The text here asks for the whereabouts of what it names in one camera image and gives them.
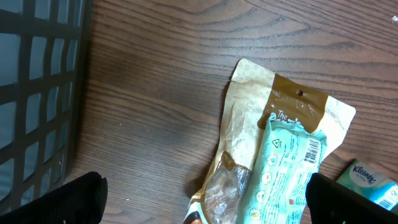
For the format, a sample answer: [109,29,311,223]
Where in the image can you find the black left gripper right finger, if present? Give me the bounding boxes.
[305,173,397,224]

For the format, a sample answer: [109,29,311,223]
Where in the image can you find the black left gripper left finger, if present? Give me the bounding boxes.
[1,172,108,224]

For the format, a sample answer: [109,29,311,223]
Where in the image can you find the green white Kleenex tissue pack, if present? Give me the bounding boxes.
[337,159,397,214]

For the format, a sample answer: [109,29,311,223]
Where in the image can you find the teal snack packet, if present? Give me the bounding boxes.
[236,119,327,224]

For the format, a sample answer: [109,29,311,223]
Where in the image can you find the brown snack packet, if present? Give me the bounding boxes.
[184,59,356,223]

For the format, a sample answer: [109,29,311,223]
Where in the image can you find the grey plastic mesh basket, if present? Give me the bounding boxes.
[1,0,93,214]

